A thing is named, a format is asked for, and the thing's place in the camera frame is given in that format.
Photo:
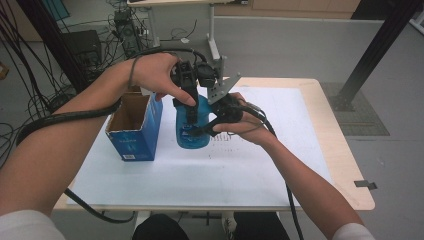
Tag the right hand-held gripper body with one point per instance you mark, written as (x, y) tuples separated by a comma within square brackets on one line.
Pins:
[(226, 111)]

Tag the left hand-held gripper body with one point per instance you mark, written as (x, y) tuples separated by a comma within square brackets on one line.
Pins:
[(190, 75)]

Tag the blue plastic bottle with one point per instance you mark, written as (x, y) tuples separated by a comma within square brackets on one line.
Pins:
[(191, 140)]

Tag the blue cardboard box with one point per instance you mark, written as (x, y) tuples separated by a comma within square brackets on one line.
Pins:
[(136, 143)]

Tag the person's right hand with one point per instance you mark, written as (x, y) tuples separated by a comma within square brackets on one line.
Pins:
[(256, 131)]

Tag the person's left hand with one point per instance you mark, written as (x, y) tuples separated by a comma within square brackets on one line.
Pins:
[(153, 73)]

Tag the white table mat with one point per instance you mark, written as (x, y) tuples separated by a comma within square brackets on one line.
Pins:
[(216, 173)]

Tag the white background desk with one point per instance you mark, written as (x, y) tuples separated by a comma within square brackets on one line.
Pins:
[(212, 30)]

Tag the person's white shoe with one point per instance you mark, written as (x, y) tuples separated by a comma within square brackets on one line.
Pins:
[(229, 228)]

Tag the person's left leg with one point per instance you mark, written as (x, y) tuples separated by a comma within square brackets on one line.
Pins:
[(160, 228)]

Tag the person's leg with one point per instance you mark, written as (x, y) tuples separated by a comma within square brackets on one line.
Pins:
[(160, 228), (260, 228)]

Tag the black computer tower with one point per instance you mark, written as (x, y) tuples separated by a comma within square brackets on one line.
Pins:
[(83, 46)]

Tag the person's right leg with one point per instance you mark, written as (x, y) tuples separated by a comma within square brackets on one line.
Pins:
[(260, 228)]

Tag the wooden cabinet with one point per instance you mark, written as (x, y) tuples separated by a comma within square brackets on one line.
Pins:
[(286, 8)]

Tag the light wooden table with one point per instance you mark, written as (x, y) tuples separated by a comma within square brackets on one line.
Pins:
[(343, 150)]

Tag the dark floor mat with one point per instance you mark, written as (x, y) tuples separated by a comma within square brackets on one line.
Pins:
[(363, 116)]

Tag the grey tape strip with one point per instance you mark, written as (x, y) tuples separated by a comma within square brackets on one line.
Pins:
[(365, 184)]

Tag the person's right white sleeve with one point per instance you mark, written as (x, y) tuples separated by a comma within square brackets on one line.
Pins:
[(353, 233)]

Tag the person's white sleeve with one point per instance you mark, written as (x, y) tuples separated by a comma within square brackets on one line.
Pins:
[(26, 228), (353, 233)]

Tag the person's left white sleeve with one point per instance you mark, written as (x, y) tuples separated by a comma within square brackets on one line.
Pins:
[(26, 228)]

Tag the black metal frame post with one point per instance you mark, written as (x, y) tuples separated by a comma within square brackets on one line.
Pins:
[(50, 40), (376, 50)]

